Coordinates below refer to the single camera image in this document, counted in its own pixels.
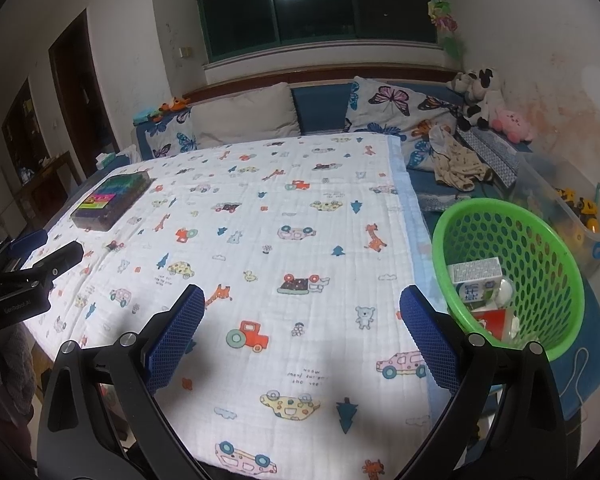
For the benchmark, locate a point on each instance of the black and white cow plush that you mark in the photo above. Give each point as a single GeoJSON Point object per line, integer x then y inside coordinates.
{"type": "Point", "coordinates": [482, 95]}

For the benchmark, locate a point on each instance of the cartoon printed white blanket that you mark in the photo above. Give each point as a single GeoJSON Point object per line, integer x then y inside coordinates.
{"type": "Point", "coordinates": [280, 200]}

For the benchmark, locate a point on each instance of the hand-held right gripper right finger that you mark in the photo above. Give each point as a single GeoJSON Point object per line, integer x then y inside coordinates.
{"type": "Point", "coordinates": [430, 340]}

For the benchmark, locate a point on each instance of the clear storage bin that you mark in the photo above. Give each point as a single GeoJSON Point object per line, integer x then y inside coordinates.
{"type": "Point", "coordinates": [545, 185]}

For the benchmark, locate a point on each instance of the dark window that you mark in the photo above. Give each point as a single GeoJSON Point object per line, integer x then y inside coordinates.
{"type": "Point", "coordinates": [320, 15]}

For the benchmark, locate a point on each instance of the white milk carton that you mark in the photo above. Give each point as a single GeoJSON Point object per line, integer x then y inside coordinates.
{"type": "Point", "coordinates": [475, 272]}

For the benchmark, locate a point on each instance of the white paper cup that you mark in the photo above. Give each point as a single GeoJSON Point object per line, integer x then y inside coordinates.
{"type": "Point", "coordinates": [506, 291]}

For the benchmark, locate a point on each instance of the small butterfly print pillow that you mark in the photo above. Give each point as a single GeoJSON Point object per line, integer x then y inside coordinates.
{"type": "Point", "coordinates": [172, 135]}

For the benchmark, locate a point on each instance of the dark wooden door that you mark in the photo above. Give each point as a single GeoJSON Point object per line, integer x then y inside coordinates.
{"type": "Point", "coordinates": [80, 95]}

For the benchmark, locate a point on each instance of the blue cushion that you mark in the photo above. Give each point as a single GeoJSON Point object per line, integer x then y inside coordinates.
{"type": "Point", "coordinates": [322, 107]}

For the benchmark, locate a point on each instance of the colourful flat plastic box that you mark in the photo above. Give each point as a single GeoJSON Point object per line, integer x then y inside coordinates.
{"type": "Point", "coordinates": [110, 200]}

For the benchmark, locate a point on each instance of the wooden side table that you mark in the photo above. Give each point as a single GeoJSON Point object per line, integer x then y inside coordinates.
{"type": "Point", "coordinates": [50, 185]}

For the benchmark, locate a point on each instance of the beige pillow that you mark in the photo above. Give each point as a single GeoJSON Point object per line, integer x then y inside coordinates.
{"type": "Point", "coordinates": [245, 115]}

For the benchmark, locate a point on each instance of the yellow toy vehicle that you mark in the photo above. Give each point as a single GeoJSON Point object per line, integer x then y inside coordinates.
{"type": "Point", "coordinates": [577, 207]}

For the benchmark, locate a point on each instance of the dark shelf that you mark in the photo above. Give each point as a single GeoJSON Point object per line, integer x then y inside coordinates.
{"type": "Point", "coordinates": [25, 125]}

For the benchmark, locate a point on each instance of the large butterfly print pillow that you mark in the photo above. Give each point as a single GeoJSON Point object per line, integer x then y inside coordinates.
{"type": "Point", "coordinates": [395, 105]}

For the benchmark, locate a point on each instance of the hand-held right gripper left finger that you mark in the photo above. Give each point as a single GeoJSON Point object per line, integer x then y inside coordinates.
{"type": "Point", "coordinates": [175, 340]}

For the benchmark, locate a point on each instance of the beige plush toy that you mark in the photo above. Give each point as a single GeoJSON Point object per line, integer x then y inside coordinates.
{"type": "Point", "coordinates": [460, 82]}

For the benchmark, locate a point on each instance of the red cylindrical snack can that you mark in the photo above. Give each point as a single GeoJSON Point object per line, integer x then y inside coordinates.
{"type": "Point", "coordinates": [492, 325]}

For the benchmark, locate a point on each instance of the artificial flowers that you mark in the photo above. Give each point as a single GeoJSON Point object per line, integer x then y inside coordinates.
{"type": "Point", "coordinates": [445, 25]}

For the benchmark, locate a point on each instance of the green plastic basket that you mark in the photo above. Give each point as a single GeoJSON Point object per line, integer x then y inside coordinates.
{"type": "Point", "coordinates": [545, 260]}

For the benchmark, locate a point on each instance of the teal toy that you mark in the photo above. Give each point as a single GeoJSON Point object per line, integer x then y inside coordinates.
{"type": "Point", "coordinates": [147, 116]}

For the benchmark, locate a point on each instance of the orange plush toy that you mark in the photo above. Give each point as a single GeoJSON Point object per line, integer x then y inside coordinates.
{"type": "Point", "coordinates": [174, 105]}

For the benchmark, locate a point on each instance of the pink plush toy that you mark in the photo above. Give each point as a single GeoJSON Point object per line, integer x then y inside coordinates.
{"type": "Point", "coordinates": [512, 125]}

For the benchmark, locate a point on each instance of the beige clothes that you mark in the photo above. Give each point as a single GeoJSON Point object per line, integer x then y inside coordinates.
{"type": "Point", "coordinates": [457, 165]}

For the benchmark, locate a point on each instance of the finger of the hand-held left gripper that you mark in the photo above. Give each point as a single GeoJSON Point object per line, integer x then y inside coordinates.
{"type": "Point", "coordinates": [27, 243]}
{"type": "Point", "coordinates": [55, 262]}

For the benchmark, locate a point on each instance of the green tissue box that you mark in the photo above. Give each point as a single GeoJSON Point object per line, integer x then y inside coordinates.
{"type": "Point", "coordinates": [106, 161]}

